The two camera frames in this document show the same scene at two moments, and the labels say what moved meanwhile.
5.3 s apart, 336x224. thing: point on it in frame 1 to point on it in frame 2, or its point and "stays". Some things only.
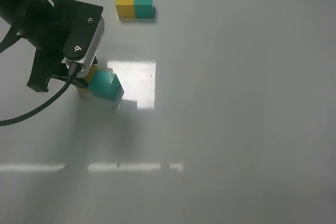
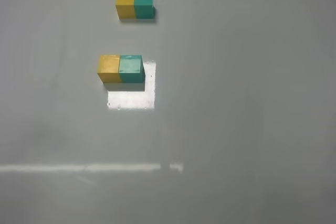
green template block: (144, 3) stays
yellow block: (88, 79) to (107, 68)
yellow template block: (125, 4) stays
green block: (105, 84) to (131, 69)
